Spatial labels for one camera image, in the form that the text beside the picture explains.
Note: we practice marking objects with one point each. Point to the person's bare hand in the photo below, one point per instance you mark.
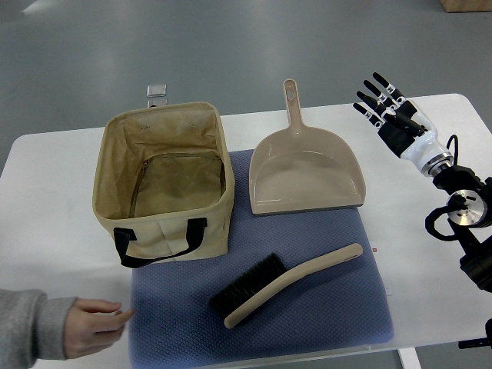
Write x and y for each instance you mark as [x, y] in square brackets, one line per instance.
[92, 326]

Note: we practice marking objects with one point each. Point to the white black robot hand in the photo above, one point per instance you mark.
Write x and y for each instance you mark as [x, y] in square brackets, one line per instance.
[403, 127]

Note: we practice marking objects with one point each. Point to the beige hand broom black bristles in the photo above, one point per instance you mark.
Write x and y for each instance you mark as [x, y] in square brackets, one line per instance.
[259, 284]

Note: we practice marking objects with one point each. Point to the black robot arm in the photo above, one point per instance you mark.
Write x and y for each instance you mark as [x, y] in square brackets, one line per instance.
[468, 207]

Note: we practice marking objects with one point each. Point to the grey sleeved forearm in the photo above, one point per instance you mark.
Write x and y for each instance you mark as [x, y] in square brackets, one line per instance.
[32, 327]

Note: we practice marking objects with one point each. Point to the blue textured mat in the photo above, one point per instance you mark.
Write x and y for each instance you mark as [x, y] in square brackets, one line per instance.
[343, 306]

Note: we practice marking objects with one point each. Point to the beige plastic dustpan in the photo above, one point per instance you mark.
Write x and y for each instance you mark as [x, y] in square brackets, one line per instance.
[302, 168]

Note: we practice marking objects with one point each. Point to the brown cardboard box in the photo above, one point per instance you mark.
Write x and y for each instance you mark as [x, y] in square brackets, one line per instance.
[454, 6]

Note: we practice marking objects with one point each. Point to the white table leg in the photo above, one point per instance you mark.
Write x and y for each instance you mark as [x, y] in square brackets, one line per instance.
[408, 358]

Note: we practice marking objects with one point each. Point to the metal floor plate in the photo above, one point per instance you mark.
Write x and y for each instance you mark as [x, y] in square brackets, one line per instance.
[157, 95]

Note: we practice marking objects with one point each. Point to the yellow canvas bag black handle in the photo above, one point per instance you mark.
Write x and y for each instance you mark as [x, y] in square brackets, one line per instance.
[164, 184]

